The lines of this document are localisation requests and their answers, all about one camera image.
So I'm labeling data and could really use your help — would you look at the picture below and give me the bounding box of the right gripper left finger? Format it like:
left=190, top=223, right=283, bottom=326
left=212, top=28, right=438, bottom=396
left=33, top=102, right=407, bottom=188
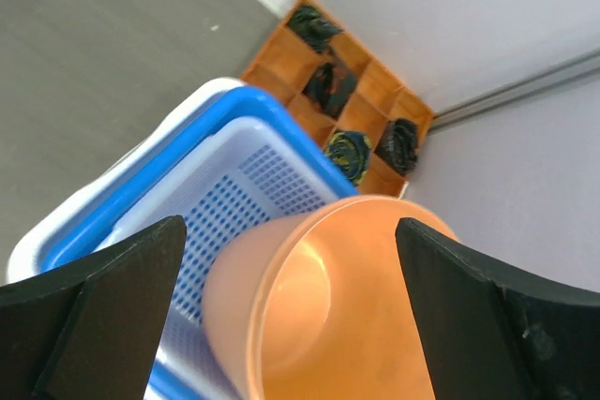
left=1, top=215, right=187, bottom=399

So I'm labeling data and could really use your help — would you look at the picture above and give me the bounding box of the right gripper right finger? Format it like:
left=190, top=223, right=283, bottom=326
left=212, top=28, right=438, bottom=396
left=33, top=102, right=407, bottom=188
left=396, top=218, right=599, bottom=399

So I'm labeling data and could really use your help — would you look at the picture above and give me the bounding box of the orange bucket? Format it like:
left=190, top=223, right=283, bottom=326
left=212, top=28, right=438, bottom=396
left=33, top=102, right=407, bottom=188
left=202, top=196, right=451, bottom=399

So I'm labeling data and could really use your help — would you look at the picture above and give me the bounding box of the dark rolled item right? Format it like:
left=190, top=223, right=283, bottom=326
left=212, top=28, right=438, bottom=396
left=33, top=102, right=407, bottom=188
left=375, top=118, right=419, bottom=176

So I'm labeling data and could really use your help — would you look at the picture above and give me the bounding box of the dark rolled item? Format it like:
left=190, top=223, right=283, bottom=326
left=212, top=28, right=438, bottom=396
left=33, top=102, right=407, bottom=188
left=287, top=4, right=343, bottom=56
left=303, top=62, right=358, bottom=119
left=375, top=118, right=419, bottom=176

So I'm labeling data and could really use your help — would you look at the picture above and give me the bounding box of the yellow blue rolled item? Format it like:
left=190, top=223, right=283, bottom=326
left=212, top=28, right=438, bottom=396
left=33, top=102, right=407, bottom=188
left=324, top=130, right=372, bottom=187

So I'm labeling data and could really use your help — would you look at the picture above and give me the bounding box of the blue perforated basket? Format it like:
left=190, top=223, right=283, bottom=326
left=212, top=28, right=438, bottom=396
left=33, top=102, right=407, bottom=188
left=37, top=85, right=354, bottom=399

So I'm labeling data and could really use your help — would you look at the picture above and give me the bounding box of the orange compartment organizer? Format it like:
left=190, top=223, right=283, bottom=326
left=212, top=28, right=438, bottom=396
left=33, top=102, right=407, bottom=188
left=239, top=0, right=436, bottom=200

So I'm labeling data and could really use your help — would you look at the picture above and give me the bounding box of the dark rolled item centre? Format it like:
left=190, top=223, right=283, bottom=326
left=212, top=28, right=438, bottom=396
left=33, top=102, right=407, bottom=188
left=303, top=62, right=358, bottom=119

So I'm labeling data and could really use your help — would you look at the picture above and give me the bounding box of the dark rolled item far left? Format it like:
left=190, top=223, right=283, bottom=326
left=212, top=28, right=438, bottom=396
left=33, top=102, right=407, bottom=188
left=287, top=4, right=343, bottom=56

